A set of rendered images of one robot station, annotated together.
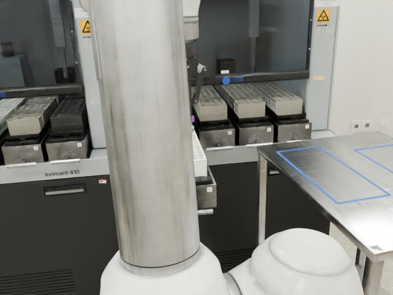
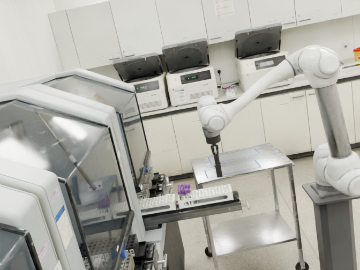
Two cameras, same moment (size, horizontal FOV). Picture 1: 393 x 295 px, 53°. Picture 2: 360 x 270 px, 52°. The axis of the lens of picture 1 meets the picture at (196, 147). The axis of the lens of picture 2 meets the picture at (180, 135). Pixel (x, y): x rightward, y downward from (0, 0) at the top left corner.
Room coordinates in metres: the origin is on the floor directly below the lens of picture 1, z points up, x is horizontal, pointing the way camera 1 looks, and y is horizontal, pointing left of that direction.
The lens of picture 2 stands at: (0.85, 1.89, 1.74)
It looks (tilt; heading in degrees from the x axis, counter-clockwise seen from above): 16 degrees down; 281
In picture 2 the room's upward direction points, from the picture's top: 12 degrees counter-clockwise
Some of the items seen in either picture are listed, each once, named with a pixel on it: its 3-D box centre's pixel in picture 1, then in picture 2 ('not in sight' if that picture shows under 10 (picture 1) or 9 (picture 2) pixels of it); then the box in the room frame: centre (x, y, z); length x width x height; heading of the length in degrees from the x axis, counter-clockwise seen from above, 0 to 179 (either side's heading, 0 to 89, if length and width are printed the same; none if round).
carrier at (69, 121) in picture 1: (66, 123); (134, 246); (1.43, 0.48, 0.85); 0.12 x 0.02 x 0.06; 97
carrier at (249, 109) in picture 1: (250, 109); (148, 183); (1.52, -0.22, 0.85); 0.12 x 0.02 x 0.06; 96
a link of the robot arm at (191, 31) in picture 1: (181, 29); (211, 130); (1.04, 0.03, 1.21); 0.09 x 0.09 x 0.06
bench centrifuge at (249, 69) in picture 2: not in sight; (260, 56); (0.59, -2.65, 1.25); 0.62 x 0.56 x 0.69; 97
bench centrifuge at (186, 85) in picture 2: not in sight; (189, 70); (1.44, -2.55, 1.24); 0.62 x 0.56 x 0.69; 97
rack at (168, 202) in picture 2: not in sight; (149, 207); (1.45, 0.08, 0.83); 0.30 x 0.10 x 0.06; 7
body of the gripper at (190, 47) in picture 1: (182, 58); (214, 143); (1.04, 0.03, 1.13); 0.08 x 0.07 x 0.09; 97
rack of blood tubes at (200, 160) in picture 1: (183, 151); (205, 197); (1.14, 0.04, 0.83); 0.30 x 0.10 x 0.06; 7
